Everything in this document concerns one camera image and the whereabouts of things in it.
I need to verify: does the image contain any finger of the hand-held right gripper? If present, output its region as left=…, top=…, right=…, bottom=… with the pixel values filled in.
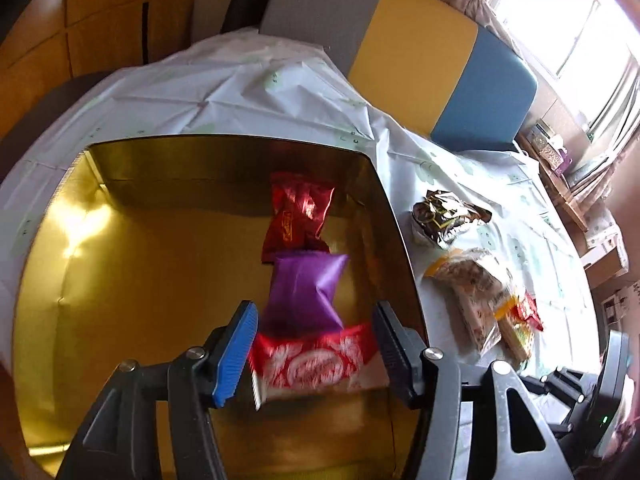
left=517, top=374, right=553, bottom=397
left=547, top=366, right=588, bottom=405

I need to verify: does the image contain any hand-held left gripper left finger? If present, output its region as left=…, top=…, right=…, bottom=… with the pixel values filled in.
left=60, top=301, right=259, bottom=480

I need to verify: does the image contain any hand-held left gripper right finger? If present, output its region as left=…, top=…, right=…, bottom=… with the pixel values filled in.
left=371, top=301, right=576, bottom=480

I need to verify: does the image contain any orange cracker packet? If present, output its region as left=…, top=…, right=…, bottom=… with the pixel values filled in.
left=494, top=296, right=534, bottom=364

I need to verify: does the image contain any red and white wafer packet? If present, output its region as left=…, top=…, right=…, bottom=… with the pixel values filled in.
left=248, top=322, right=391, bottom=411

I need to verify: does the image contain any clear nut bar packet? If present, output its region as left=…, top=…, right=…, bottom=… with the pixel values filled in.
left=452, top=280, right=503, bottom=358

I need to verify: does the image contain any white nut-print snack packet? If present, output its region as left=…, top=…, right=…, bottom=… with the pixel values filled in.
left=425, top=247, right=513, bottom=293

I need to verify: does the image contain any gold metal tin box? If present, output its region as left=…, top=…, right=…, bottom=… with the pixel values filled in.
left=10, top=135, right=431, bottom=480

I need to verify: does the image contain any brown and gold snack packet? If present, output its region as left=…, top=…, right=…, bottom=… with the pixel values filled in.
left=411, top=189, right=493, bottom=251

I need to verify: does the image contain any purple snack packet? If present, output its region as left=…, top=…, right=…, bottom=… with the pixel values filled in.
left=260, top=252, right=349, bottom=336

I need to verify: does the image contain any white cardboard box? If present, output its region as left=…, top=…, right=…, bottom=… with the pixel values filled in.
left=582, top=210, right=632, bottom=291

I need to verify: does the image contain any dark red candy packet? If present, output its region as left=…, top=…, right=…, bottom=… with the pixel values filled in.
left=261, top=171, right=336, bottom=264

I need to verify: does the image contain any wooden side shelf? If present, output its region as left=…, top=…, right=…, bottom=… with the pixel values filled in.
left=515, top=125, right=601, bottom=233

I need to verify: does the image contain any clear snack container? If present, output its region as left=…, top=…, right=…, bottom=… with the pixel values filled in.
left=527, top=120, right=572, bottom=170

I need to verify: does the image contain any white patterned tablecloth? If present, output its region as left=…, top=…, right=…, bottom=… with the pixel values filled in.
left=0, top=25, right=608, bottom=376

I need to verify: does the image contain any grey yellow blue chair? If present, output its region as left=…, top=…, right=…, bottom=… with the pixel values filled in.
left=257, top=0, right=538, bottom=153

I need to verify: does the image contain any dark grey chair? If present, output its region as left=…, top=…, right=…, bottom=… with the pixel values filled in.
left=0, top=71, right=121, bottom=183

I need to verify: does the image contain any window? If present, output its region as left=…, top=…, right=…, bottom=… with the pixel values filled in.
left=487, top=0, right=640, bottom=136

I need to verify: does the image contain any wooden cabinet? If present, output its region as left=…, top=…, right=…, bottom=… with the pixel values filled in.
left=0, top=0, right=201, bottom=138

